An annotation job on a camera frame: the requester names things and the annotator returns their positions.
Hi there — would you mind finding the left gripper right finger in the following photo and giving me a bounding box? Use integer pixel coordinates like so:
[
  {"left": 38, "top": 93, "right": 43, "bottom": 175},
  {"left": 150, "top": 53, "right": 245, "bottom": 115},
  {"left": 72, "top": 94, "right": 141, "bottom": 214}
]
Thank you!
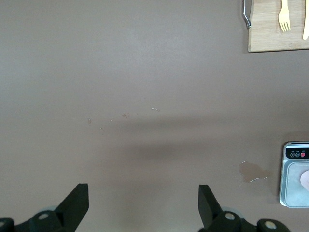
[{"left": 197, "top": 185, "right": 290, "bottom": 232}]

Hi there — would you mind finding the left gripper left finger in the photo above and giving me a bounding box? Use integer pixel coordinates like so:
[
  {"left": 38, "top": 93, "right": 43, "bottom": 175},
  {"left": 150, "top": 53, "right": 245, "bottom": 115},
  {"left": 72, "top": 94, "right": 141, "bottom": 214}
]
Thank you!
[{"left": 0, "top": 183, "right": 89, "bottom": 232}]

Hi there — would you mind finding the brown liquid puddle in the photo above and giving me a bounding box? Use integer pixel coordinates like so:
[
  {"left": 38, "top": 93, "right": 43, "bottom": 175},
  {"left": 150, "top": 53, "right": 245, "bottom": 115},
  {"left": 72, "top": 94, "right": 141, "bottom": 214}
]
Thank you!
[{"left": 239, "top": 160, "right": 272, "bottom": 183}]

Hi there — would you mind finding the silver digital kitchen scale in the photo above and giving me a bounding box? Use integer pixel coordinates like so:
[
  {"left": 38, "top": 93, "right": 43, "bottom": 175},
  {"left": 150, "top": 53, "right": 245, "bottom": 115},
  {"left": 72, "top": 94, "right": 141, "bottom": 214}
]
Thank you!
[{"left": 279, "top": 141, "right": 309, "bottom": 208}]

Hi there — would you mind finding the brown table cover sheet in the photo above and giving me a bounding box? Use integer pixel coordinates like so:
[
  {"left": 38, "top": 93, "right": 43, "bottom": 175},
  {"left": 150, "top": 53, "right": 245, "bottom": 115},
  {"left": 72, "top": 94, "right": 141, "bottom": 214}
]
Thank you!
[{"left": 0, "top": 0, "right": 309, "bottom": 232}]

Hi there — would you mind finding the wooden cutting board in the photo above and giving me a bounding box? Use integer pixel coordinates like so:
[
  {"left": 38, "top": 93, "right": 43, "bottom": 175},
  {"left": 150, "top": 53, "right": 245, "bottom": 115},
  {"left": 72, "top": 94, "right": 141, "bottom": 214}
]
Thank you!
[{"left": 248, "top": 0, "right": 309, "bottom": 53}]

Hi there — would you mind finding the yellow plastic knife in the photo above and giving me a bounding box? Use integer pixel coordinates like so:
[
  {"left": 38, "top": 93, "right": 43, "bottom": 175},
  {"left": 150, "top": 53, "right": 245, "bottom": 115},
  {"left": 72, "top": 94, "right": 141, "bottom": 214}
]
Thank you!
[{"left": 302, "top": 13, "right": 309, "bottom": 41}]

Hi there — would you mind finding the yellow plastic fork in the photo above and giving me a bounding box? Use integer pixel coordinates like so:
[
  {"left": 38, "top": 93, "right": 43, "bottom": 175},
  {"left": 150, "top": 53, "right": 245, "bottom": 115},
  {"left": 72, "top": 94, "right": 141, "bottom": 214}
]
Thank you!
[{"left": 277, "top": 0, "right": 292, "bottom": 32}]

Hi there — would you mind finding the metal cutting board handle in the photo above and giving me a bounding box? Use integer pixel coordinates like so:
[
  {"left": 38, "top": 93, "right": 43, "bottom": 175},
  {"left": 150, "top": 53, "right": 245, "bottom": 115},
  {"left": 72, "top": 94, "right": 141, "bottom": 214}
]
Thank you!
[{"left": 242, "top": 0, "right": 253, "bottom": 29}]

